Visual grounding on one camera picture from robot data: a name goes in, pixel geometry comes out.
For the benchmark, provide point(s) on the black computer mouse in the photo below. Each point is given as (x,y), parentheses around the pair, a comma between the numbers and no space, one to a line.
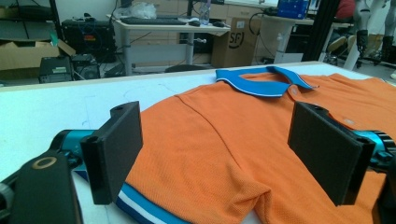
(194,23)
(219,24)

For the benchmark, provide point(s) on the clear water bottle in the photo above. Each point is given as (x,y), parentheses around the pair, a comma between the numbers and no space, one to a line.
(204,14)

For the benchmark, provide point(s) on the black round stool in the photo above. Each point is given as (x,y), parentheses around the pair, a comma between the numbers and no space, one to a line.
(185,68)

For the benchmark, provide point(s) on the white foam mat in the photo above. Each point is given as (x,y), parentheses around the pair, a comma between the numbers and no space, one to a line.
(46,105)

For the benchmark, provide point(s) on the open plain cardboard box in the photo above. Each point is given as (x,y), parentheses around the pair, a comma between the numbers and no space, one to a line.
(25,56)

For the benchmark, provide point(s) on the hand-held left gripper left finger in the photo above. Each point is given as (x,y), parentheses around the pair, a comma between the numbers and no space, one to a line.
(113,155)

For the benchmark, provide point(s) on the large black equipment case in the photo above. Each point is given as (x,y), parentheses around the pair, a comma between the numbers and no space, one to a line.
(90,39)

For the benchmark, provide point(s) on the black computer tower green label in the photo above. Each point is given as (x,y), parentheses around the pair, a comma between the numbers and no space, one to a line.
(56,70)

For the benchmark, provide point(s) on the cardboard box with black logo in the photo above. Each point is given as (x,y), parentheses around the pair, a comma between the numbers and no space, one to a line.
(236,43)

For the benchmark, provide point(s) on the black metal post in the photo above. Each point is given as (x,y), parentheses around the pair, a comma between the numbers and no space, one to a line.
(320,28)

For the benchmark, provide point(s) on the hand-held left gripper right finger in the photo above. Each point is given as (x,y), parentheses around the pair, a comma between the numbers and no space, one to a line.
(323,152)

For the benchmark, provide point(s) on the blue box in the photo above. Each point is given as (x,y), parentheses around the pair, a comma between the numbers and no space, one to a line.
(292,8)

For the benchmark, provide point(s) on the clear plastic bag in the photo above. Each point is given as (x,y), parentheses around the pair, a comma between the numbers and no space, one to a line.
(141,11)

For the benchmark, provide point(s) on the orange polo shirt blue collar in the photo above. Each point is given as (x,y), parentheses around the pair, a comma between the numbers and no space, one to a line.
(218,140)

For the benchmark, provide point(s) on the black keyboard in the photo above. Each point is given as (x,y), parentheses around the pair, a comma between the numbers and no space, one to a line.
(152,21)

